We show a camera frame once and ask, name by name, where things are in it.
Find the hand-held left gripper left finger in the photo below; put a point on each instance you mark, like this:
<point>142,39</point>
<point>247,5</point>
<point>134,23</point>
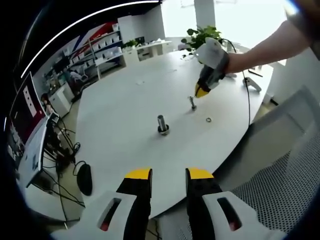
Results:
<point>136,185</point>

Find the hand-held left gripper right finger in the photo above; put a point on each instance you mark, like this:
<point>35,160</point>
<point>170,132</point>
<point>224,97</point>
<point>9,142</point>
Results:
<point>202,186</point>

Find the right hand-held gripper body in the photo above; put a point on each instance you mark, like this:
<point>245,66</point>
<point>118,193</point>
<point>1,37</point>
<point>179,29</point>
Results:
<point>211,52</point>

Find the thin threaded stud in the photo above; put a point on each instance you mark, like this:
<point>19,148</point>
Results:
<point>193,103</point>

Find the small silver washer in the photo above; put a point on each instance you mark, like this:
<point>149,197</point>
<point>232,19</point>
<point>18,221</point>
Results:
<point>206,120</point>

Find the thick threaded stud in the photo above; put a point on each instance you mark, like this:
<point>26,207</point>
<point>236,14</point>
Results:
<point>161,121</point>

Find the person's right hand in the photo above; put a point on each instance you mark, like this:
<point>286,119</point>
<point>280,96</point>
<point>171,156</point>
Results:
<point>237,62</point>

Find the potted green plant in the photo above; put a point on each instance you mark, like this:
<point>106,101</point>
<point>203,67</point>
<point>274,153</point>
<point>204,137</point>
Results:
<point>200,37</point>

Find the white handheld controller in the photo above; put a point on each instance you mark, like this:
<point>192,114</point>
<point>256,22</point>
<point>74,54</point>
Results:
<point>253,85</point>

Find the dark hex key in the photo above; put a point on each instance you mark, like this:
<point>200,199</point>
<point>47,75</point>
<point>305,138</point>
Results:
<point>255,72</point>

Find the black oval device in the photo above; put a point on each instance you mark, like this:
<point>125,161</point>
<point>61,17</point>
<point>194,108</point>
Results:
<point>85,180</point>

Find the small potted plants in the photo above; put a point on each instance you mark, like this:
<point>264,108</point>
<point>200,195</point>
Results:
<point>130,44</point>

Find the grey mesh office chair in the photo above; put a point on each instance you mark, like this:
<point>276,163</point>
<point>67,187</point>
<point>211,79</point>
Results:
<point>282,140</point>

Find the person's grey shirt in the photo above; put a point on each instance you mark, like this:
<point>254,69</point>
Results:
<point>305,22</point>

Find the shelf with white bins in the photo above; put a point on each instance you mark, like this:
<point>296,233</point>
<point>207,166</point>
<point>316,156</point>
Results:
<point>105,45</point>

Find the white standing desk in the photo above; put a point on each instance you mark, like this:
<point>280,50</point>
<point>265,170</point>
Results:
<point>35,160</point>

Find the white cabinet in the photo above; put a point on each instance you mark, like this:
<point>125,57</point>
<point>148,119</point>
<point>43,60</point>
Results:
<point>61,100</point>

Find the long ceiling light strip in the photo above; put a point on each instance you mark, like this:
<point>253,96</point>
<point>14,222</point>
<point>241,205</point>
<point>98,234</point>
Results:
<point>27,66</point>

